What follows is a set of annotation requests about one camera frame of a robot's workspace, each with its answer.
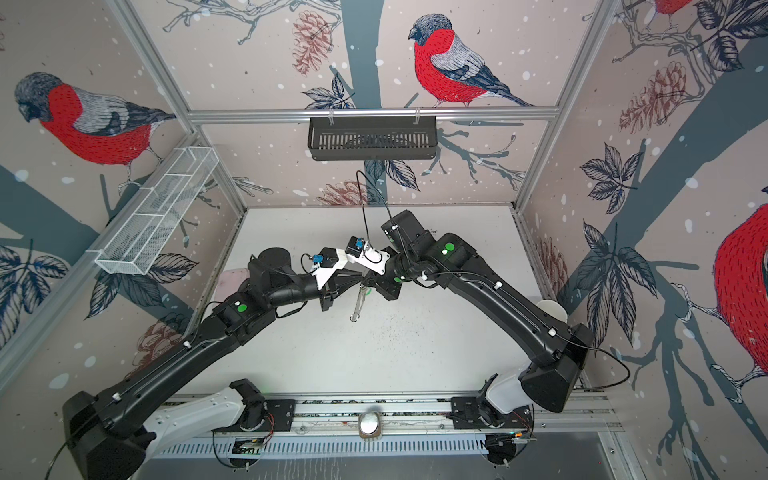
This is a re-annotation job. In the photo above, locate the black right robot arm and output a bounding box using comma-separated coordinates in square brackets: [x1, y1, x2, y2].
[370, 210, 594, 413]

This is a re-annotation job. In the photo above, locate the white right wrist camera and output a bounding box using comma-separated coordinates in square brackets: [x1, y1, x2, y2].
[345, 237, 390, 275]

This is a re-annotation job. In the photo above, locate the black hanging basket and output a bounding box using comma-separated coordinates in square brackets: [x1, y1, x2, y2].
[307, 116, 438, 161]

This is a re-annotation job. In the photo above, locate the white wire mesh basket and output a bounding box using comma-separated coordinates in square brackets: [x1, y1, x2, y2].
[95, 146, 219, 275]

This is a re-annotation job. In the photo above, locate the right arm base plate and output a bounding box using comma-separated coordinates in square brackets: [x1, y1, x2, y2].
[446, 397, 534, 431]

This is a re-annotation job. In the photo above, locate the white mug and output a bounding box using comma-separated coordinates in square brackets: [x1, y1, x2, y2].
[536, 299, 568, 323]

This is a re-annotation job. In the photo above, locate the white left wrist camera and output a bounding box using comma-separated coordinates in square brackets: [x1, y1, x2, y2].
[311, 247, 348, 289]

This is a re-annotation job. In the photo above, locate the silver push button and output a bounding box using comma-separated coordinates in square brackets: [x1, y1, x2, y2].
[358, 410, 383, 440]

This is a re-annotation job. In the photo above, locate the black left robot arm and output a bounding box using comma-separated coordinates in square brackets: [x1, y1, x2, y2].
[63, 247, 364, 479]

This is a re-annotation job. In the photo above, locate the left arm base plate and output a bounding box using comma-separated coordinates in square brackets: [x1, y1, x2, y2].
[222, 399, 297, 433]

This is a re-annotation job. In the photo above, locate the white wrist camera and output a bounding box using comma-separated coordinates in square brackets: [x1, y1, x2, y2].
[311, 247, 348, 289]
[345, 237, 390, 275]

